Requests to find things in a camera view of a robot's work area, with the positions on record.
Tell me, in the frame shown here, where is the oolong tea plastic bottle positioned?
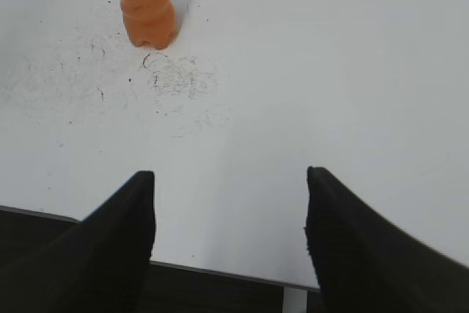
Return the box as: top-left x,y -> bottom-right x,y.
119,0 -> 179,50

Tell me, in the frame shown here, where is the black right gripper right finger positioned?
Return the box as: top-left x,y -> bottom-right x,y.
305,166 -> 468,312

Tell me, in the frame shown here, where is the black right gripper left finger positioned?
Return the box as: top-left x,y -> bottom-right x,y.
1,171 -> 156,312

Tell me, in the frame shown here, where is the white table leg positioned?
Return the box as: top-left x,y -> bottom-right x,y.
282,287 -> 308,313

